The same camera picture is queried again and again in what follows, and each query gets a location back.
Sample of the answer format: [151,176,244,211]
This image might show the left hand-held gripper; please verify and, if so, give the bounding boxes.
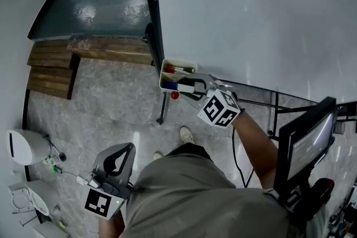
[83,142,137,221]

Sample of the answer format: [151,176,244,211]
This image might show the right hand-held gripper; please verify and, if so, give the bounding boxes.
[177,72,242,129]

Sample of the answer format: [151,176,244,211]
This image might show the white plastic block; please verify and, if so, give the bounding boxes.
[177,82,196,94]

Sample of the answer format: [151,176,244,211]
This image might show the person's left forearm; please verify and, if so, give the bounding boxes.
[99,208,127,238]

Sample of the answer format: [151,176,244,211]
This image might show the person's right forearm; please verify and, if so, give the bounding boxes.
[231,111,280,191]

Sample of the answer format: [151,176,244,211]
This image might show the whiteboard on black stand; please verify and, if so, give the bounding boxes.
[139,0,357,140]

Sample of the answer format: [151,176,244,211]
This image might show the red capped marker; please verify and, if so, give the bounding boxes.
[163,64,195,75]

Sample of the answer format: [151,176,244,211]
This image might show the white marker holder tray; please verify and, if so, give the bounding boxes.
[158,58,199,92]

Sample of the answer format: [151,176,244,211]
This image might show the person's right white shoe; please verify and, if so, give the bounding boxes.
[180,126,195,145]

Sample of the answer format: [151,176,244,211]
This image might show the green small object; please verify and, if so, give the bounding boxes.
[46,156,63,174]

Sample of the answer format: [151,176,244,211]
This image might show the person's black trousers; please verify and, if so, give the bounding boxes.
[167,143,214,161]

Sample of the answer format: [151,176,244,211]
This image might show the white plastic shell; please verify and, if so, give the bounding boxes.
[8,179,61,217]

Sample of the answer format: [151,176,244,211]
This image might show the person's olive shirt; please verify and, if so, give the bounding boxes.
[119,153,327,238]

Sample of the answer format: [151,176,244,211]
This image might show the white round appliance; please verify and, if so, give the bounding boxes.
[5,128,52,167]

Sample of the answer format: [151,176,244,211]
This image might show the wooden platform edge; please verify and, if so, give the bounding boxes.
[66,37,155,66]

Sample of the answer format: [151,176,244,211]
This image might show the dark wooden steps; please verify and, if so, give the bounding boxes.
[27,41,82,100]

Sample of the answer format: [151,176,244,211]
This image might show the black chest-mounted monitor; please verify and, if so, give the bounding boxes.
[273,96,339,196]

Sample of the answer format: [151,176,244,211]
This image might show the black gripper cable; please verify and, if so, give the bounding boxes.
[231,127,255,189]

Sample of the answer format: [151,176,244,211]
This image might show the black monitor mount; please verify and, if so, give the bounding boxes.
[278,178,336,221]

